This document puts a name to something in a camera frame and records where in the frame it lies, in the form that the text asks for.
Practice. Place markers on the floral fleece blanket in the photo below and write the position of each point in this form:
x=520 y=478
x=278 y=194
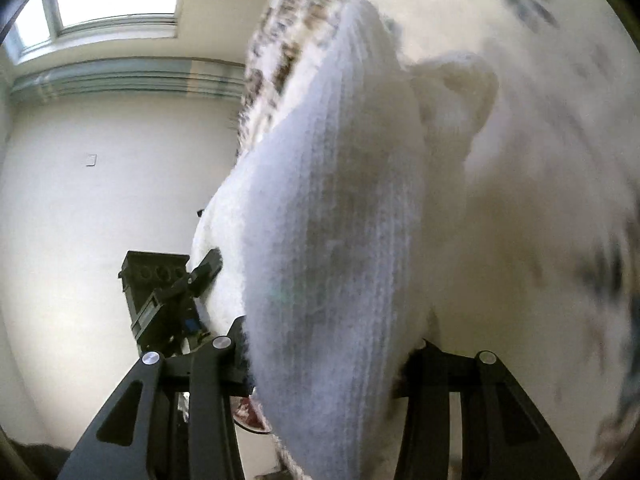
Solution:
x=543 y=267

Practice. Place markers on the window with white frame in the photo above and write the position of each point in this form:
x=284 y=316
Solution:
x=43 y=26

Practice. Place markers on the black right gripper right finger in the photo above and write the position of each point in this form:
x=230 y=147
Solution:
x=504 y=435

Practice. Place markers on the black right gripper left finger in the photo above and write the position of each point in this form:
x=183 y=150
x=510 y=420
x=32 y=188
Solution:
x=169 y=418

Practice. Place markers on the white wall switch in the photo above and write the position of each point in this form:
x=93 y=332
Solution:
x=91 y=160

